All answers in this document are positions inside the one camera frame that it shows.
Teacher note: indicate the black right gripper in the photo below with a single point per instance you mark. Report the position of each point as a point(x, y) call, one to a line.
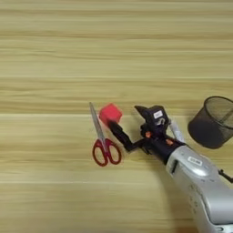
point(157, 142)

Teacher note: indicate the red foam cube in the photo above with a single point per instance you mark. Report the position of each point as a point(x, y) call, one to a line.
point(109, 113)

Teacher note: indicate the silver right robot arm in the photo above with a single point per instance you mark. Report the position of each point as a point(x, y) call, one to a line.
point(200, 188)

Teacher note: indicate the black mesh pen cup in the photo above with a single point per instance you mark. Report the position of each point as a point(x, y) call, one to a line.
point(209, 133)

